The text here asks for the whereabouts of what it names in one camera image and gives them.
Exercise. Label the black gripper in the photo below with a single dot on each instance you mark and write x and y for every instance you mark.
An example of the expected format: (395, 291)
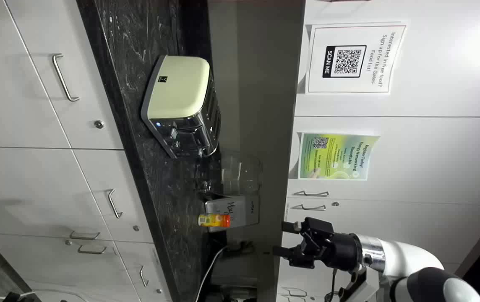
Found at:
(330, 245)

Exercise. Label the cream and chrome toaster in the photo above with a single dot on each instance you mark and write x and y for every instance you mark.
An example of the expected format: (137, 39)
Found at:
(176, 86)

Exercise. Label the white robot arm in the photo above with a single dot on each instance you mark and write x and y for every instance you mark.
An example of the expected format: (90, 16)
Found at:
(419, 269)

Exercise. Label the small cupboard knob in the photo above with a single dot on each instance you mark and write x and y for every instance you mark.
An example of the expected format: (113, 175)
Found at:
(337, 203)

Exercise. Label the grey box with colourful label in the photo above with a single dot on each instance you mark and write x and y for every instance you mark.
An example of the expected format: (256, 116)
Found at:
(234, 212)

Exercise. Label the green poster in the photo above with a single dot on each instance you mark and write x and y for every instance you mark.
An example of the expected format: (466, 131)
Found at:
(338, 157)

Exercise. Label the round metal cabinet knob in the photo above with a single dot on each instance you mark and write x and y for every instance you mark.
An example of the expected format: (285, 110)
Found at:
(100, 125)
(137, 229)

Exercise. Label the white QR code paper sign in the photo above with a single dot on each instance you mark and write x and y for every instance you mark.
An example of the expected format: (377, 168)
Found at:
(358, 59)

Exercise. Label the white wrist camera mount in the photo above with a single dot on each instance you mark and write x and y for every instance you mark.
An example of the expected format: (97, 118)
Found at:
(363, 286)

